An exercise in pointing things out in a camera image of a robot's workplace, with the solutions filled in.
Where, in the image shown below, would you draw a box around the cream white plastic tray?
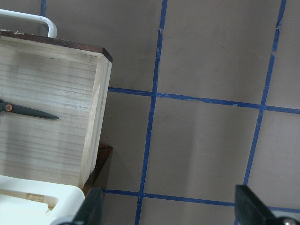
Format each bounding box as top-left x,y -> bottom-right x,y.
0,175 -> 85,225

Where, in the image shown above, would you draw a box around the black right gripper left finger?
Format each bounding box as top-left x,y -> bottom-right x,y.
71,187 -> 104,225

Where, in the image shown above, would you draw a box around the dark brown wooden cabinet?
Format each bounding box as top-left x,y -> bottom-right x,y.
82,145 -> 113,196

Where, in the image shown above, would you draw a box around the wooden drawer with white handle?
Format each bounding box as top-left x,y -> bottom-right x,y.
0,9 -> 113,188

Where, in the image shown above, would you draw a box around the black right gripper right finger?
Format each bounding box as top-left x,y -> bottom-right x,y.
234,185 -> 277,225

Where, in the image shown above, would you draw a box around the grey orange handled scissors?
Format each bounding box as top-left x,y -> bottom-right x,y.
0,99 -> 59,120

